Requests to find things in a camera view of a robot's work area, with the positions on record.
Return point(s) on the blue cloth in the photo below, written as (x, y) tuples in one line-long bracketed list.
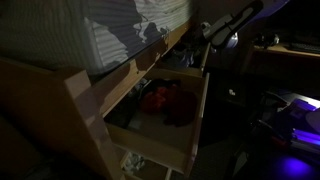
[(185, 59)]

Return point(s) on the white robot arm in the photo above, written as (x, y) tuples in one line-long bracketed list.
[(233, 23)]

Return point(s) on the red cloth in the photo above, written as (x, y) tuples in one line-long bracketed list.
[(155, 100)]

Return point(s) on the grey folded cloth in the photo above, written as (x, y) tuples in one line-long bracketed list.
[(142, 86)]

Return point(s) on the light wooden drawer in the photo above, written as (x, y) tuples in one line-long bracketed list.
[(160, 143), (186, 68), (146, 168)]

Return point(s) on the white patterned cloth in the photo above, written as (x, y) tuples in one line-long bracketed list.
[(135, 162)]

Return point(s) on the dark clothes pile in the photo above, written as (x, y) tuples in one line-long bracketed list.
[(125, 111)]

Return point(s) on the striped white mattress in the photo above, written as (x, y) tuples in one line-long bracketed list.
[(106, 43)]

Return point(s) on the small white object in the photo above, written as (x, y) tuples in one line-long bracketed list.
[(232, 92)]

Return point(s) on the dark headset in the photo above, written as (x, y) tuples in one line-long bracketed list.
[(266, 40)]

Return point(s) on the wooden desk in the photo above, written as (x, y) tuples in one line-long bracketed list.
[(283, 53)]

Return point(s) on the purple lit equipment box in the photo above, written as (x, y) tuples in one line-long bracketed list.
[(296, 123)]

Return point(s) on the black keyboard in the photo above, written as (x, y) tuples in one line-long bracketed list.
[(305, 47)]

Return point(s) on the wooden bed frame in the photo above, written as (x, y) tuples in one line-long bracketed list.
[(83, 110)]

